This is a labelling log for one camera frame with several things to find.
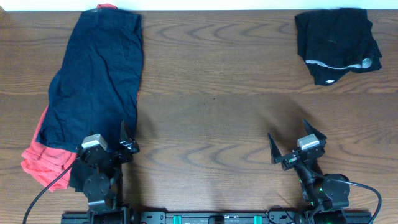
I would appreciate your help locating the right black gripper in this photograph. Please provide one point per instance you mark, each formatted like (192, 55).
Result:
(275, 152)

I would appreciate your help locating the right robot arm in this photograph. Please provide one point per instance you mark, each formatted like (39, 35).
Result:
(325, 193)

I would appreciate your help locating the navy blue shorts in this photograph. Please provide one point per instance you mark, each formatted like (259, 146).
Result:
(97, 86)

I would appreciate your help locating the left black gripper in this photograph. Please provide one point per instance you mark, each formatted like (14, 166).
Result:
(129, 145)

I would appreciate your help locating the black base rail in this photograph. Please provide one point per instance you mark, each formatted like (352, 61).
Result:
(219, 218)

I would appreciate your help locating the black folded clothes stack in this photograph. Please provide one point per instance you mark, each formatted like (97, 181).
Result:
(333, 42)

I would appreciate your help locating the black garment in pile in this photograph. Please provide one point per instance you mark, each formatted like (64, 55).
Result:
(79, 173)

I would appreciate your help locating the red garment in pile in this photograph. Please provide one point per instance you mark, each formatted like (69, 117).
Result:
(43, 161)

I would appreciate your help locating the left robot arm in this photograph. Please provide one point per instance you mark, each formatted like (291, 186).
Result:
(104, 187)

